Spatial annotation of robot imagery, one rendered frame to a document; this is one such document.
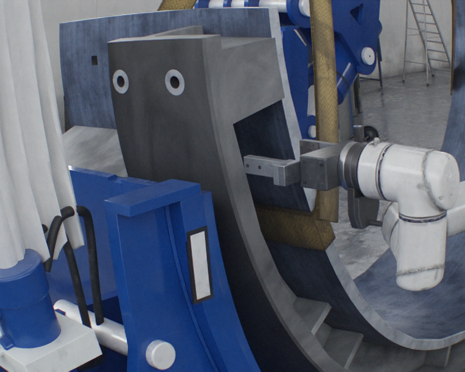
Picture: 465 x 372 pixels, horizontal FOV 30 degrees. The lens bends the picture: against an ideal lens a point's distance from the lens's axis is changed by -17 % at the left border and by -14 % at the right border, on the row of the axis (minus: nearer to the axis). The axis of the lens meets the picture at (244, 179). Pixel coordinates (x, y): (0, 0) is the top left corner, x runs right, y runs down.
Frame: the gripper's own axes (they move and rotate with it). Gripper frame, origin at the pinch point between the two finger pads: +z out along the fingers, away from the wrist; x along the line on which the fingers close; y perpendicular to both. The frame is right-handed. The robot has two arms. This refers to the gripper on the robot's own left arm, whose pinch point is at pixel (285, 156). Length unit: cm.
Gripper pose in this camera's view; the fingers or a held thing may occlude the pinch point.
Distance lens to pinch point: 158.2
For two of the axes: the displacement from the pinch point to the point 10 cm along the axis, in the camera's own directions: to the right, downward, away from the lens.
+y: -0.6, -9.7, -2.4
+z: -7.4, -1.2, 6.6
